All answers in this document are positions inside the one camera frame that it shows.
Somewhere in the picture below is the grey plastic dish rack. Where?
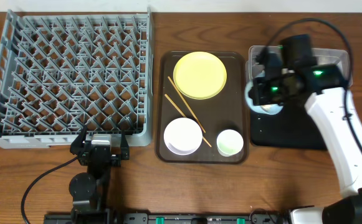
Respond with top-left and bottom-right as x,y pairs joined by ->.
0,11 -> 154,149

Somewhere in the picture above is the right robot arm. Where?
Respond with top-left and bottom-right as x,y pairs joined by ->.
245,35 -> 362,223

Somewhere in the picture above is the upper wooden chopstick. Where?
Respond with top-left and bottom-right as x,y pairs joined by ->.
167,76 -> 206,133

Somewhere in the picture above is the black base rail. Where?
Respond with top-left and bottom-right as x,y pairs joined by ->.
43,212 -> 290,224

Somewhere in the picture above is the white round bowl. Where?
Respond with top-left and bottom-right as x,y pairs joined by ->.
163,118 -> 202,156

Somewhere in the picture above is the light blue bowl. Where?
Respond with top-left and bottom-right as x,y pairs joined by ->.
244,80 -> 283,115

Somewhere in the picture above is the white cup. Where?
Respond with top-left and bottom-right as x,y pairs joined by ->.
216,129 -> 244,157

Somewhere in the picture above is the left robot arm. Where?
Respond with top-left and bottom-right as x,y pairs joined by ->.
69,127 -> 130,224

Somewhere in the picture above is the black waste tray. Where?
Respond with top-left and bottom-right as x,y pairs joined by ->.
250,105 -> 326,151

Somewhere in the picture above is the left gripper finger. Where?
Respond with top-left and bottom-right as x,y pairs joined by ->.
120,130 -> 130,160
70,126 -> 87,155

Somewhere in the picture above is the brown serving tray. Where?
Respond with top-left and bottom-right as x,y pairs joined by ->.
155,51 -> 249,164

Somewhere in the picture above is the yellow round plate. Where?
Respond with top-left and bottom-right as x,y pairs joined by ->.
173,52 -> 227,100

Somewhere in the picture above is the clear plastic bin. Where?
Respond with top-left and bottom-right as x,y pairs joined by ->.
246,45 -> 349,84

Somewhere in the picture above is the lower wooden chopstick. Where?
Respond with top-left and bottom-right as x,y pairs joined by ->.
164,94 -> 212,147

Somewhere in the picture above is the wooden chopstick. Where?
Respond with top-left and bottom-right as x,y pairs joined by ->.
164,94 -> 212,147
167,76 -> 206,133

